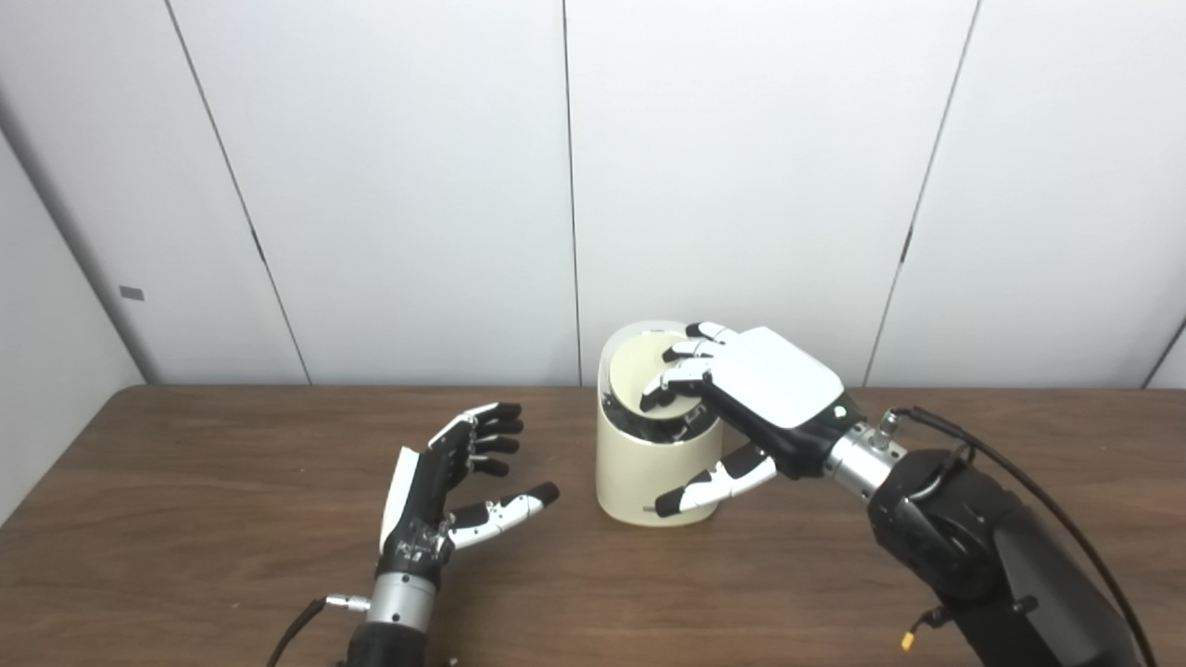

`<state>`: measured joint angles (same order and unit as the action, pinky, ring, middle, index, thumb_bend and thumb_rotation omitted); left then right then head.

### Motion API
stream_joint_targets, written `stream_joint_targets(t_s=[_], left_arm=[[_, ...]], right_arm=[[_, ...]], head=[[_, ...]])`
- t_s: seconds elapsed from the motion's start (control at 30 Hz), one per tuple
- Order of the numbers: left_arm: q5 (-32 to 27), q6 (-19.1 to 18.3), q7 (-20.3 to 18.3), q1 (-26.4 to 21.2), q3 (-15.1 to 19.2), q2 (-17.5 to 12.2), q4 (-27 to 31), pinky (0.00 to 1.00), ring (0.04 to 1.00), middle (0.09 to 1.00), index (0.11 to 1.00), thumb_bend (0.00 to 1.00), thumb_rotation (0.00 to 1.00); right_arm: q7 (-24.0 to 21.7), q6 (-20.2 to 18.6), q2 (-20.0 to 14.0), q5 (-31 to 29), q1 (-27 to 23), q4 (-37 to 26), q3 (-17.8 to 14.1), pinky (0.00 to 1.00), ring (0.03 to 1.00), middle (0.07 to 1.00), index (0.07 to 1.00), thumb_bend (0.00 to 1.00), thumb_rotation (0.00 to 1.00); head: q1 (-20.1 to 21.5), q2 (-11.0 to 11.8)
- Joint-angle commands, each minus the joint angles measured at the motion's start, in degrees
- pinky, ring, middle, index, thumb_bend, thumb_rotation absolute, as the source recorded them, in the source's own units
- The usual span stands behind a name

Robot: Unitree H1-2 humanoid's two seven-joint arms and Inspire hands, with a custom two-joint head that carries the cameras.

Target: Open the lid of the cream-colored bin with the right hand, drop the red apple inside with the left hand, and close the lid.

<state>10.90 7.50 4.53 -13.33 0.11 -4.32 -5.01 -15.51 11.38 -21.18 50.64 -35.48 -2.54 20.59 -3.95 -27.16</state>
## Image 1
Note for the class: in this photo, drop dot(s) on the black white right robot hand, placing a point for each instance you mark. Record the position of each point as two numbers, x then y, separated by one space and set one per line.
778 380

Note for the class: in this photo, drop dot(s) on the small grey wall label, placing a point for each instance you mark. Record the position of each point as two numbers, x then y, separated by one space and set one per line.
132 293

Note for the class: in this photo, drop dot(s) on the cream-colored round bin lid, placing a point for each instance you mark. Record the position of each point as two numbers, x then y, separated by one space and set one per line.
639 371

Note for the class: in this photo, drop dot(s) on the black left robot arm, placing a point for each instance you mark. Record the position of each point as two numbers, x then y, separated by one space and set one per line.
400 607

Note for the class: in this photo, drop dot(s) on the cream-colored bin body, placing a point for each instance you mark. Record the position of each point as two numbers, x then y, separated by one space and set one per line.
639 472

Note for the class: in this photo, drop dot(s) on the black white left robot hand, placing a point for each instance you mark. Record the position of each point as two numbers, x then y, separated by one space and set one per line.
417 519

